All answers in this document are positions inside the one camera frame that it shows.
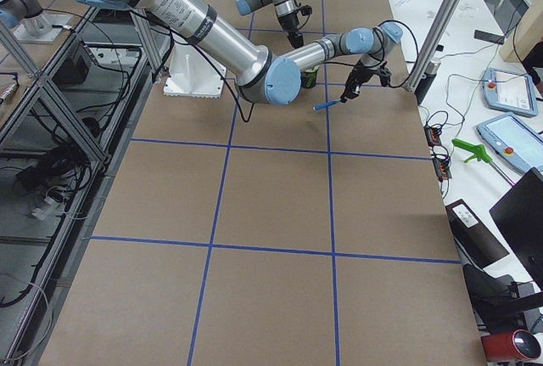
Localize blue marker pen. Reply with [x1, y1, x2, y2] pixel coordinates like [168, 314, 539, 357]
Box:
[313, 100, 342, 111]

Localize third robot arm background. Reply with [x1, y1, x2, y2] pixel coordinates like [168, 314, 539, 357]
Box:
[1, 0, 72, 43]

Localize black mesh pen cup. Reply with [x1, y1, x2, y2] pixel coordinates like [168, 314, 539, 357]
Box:
[301, 66, 319, 89]

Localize black smartphone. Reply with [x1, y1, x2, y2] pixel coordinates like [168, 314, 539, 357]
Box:
[473, 30, 505, 45]

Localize far blue teach pendant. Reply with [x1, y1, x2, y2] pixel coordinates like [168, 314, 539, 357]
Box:
[482, 67, 539, 117]

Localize blue teach pendant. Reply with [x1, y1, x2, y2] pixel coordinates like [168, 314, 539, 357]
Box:
[476, 112, 542, 173]
[482, 67, 539, 117]

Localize near blue teach pendant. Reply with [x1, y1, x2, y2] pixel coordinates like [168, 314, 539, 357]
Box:
[476, 112, 542, 173]

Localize black box with label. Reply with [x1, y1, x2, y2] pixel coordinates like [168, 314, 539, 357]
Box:
[445, 200, 508, 267]

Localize black monitor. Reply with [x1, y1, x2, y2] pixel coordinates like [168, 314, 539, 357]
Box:
[490, 168, 542, 289]

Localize red cylindrical speaker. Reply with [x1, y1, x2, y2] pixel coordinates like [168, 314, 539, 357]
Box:
[481, 329, 542, 363]

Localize aluminium frame post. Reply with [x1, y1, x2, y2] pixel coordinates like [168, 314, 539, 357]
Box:
[404, 0, 460, 93]

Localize usb hub with cables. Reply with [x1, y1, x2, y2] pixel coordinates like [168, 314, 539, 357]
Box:
[423, 111, 444, 147]
[430, 145, 451, 183]

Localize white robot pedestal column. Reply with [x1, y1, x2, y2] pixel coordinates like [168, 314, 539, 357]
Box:
[162, 0, 225, 99]

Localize green handled grabber tool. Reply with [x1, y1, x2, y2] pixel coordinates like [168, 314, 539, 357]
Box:
[451, 138, 515, 187]

